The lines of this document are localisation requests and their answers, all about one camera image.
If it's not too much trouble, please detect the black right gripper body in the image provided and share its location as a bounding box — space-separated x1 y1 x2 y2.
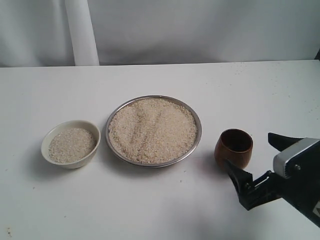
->
236 170 320 225

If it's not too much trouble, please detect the brown wooden cup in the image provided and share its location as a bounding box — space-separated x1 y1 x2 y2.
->
214 128 254 170

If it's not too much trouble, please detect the rice in steel tray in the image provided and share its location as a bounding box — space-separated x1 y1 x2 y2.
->
108 98 198 165

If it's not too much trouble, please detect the cream ceramic bowl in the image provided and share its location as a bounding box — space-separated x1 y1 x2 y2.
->
40 120 101 169

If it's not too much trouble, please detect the rice in cream bowl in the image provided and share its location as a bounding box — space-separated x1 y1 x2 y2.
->
48 128 97 164

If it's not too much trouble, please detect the round steel tray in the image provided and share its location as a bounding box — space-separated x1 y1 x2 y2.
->
105 95 202 168

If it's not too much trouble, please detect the white backdrop curtain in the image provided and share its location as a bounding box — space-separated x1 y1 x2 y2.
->
0 0 320 67

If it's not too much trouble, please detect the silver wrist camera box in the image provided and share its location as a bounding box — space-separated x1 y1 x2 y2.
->
273 138 320 179

